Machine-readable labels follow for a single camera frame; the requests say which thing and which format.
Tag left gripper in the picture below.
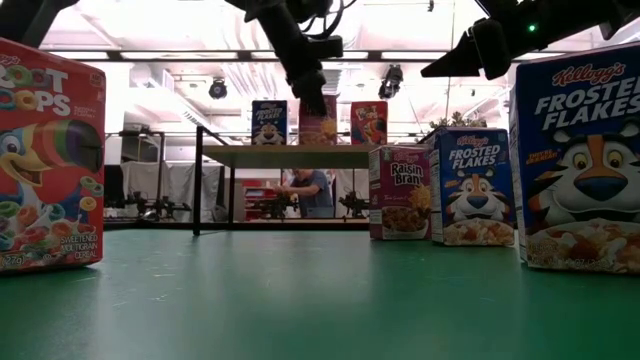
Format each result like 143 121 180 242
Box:
224 0 345 117

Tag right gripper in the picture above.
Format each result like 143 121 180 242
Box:
420 0 616 81

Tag Raisin Bran cereal box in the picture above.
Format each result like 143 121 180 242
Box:
368 144 433 242
298 93 339 147

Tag Frosted Flakes cereal box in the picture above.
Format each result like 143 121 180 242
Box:
428 126 517 248
508 42 640 276
250 99 289 147

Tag Froot Loops cereal box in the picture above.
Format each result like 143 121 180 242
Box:
0 37 107 275
350 100 389 147

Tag wooden shelf black legs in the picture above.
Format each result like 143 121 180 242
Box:
193 124 441 237

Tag green potted plant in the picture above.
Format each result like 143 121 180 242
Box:
428 110 487 131

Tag black ceiling spotlight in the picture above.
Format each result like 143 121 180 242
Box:
208 78 229 100
378 64 404 100

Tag person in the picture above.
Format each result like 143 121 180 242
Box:
274 168 335 220

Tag red tool cabinet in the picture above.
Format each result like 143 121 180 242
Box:
243 178 281 221

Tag linear ceiling light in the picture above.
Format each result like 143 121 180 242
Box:
39 48 566 63

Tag white curtain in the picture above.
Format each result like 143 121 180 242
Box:
119 160 236 223

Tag workbench with robot arms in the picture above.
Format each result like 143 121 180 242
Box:
104 192 194 225

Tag black monitor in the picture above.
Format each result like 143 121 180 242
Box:
104 164 126 209

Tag green table mat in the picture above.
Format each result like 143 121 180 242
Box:
0 227 640 360

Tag black metal frame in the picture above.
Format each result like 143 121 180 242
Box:
104 130 167 224

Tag black table frame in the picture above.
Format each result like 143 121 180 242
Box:
103 219 371 232

